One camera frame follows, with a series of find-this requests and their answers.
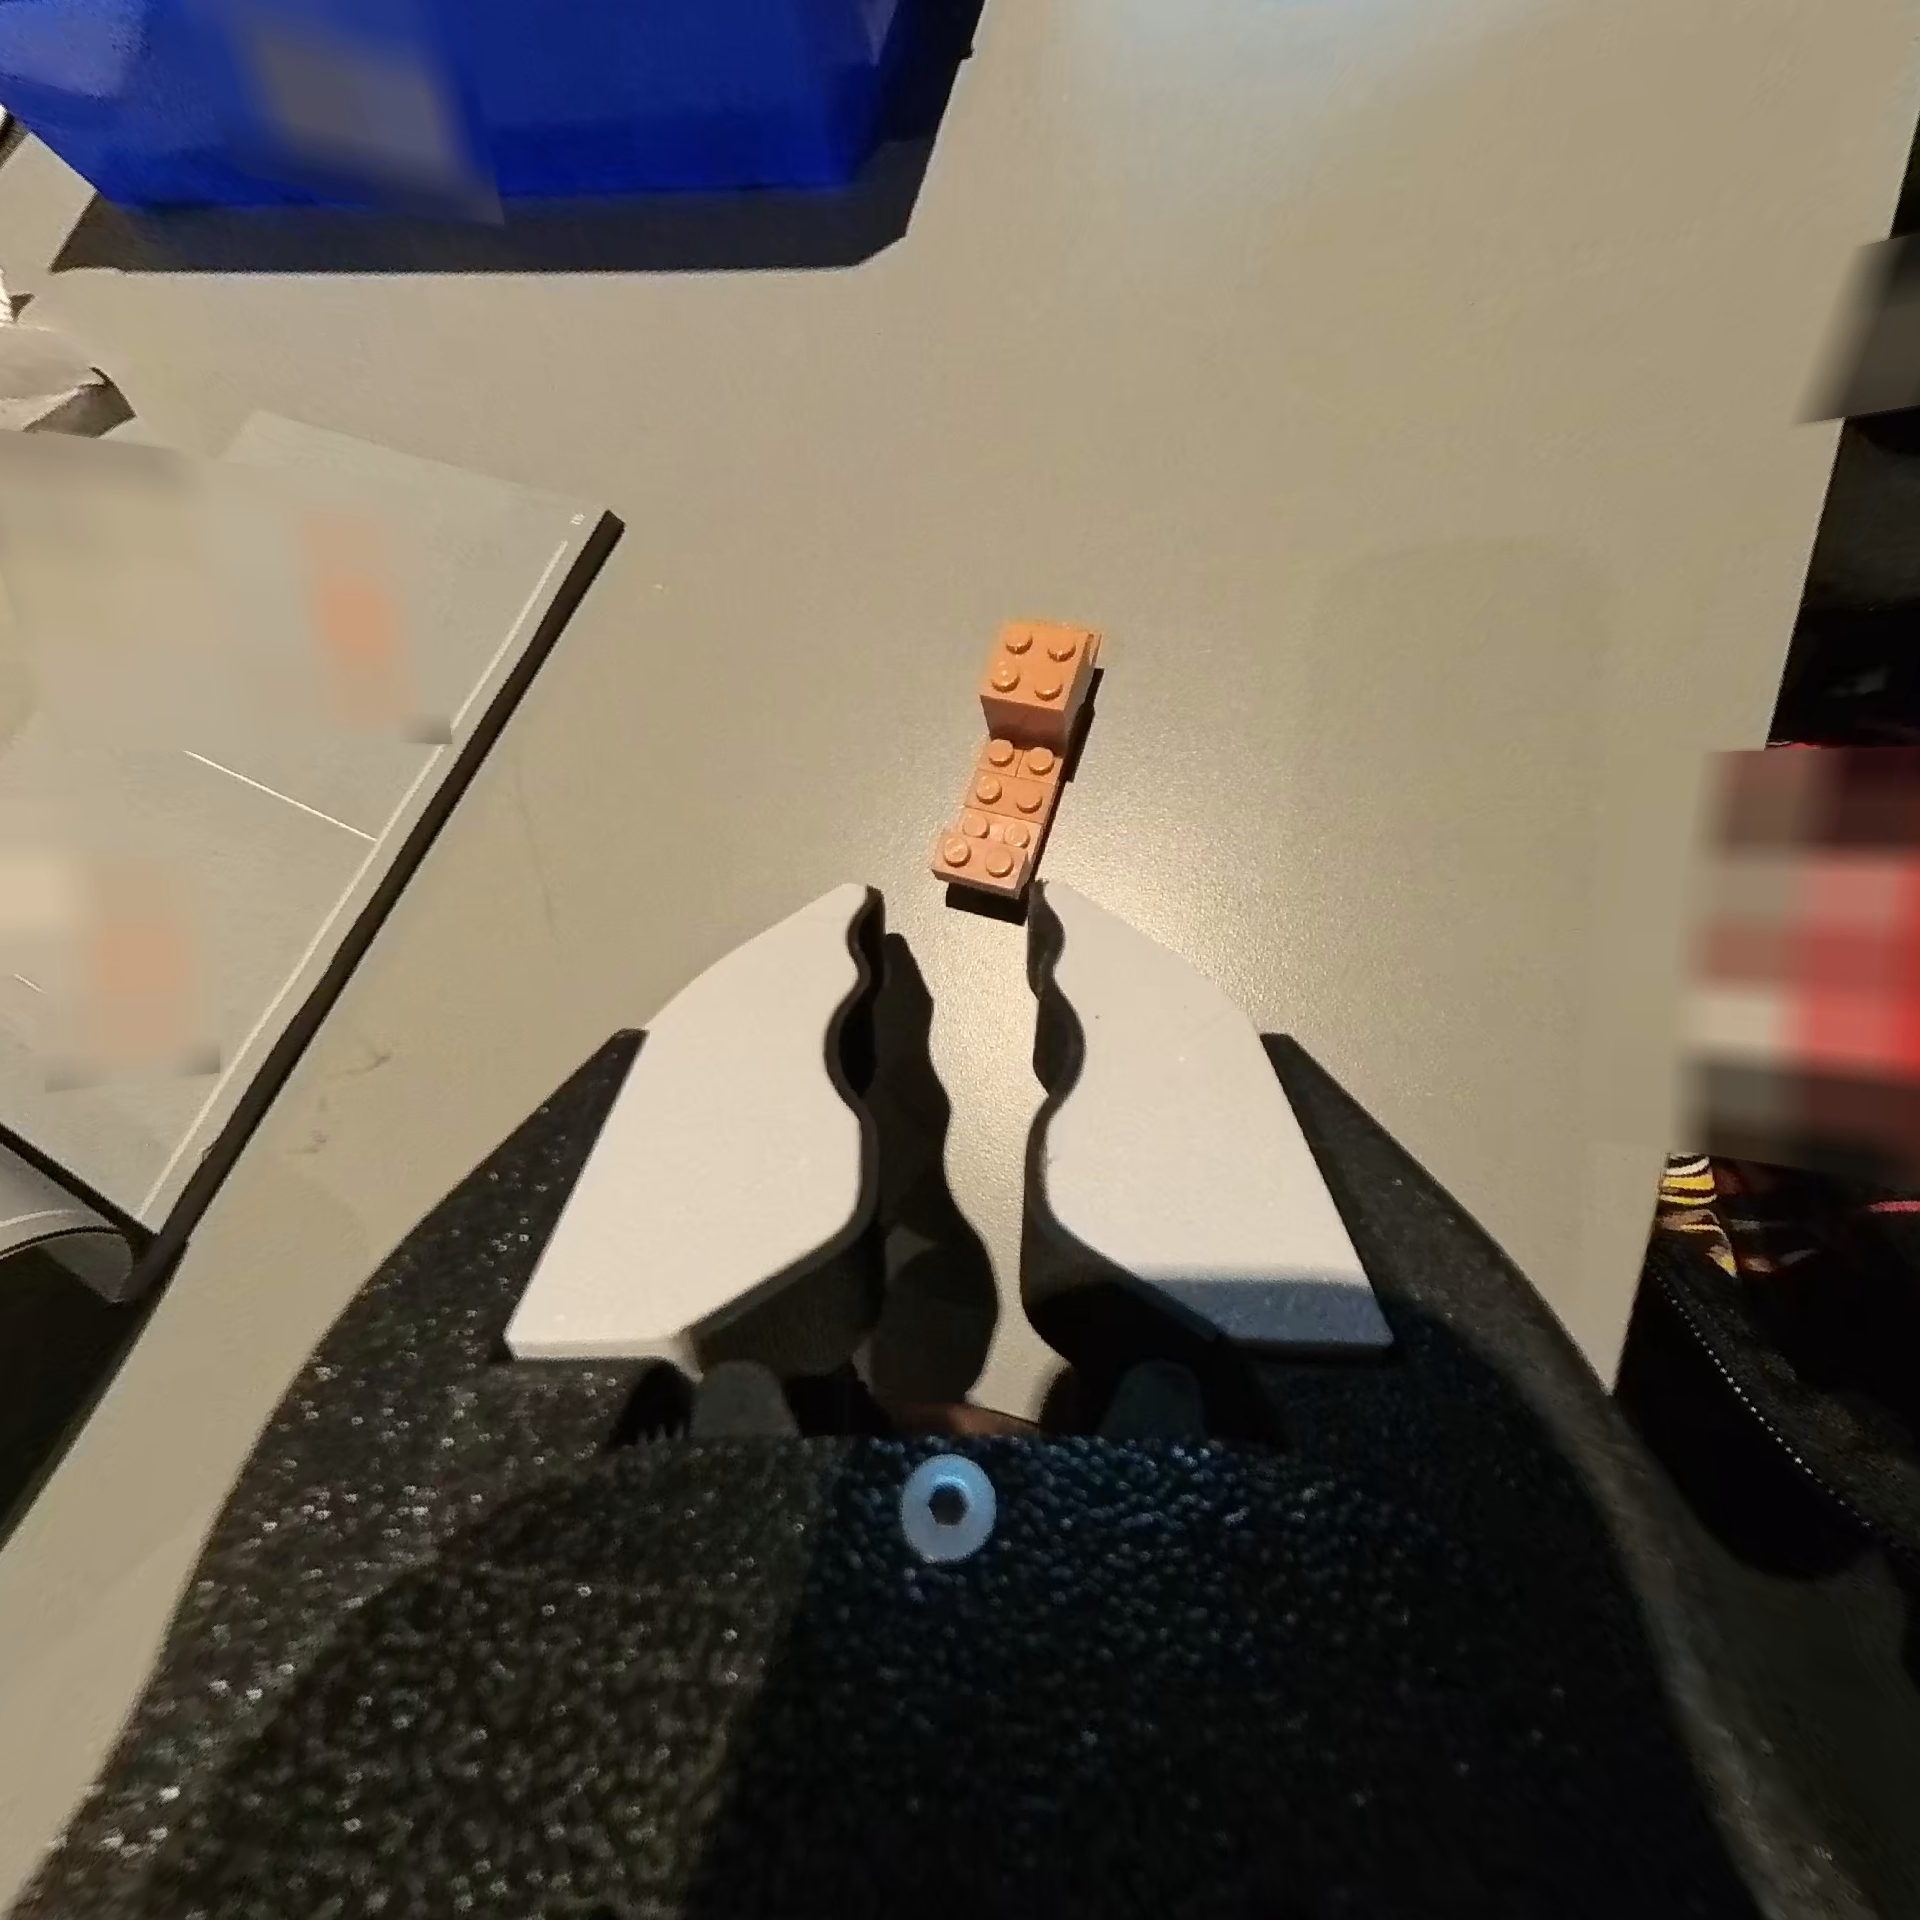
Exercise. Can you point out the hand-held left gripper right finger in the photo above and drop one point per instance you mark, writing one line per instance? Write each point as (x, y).
(1198, 1169)

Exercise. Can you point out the crumpled white paper bags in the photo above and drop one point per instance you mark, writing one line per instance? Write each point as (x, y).
(52, 385)

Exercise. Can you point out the dark zippered cloth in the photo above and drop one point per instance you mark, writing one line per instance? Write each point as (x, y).
(1770, 1499)

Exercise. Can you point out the brown toy brick assembly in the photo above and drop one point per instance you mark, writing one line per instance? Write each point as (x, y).
(1020, 675)

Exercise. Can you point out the grey instruction booklet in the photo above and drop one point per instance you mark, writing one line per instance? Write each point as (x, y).
(481, 646)

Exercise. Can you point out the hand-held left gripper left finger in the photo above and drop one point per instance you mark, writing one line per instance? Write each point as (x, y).
(718, 1153)

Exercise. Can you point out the blue plastic bin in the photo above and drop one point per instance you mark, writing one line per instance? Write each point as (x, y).
(672, 89)

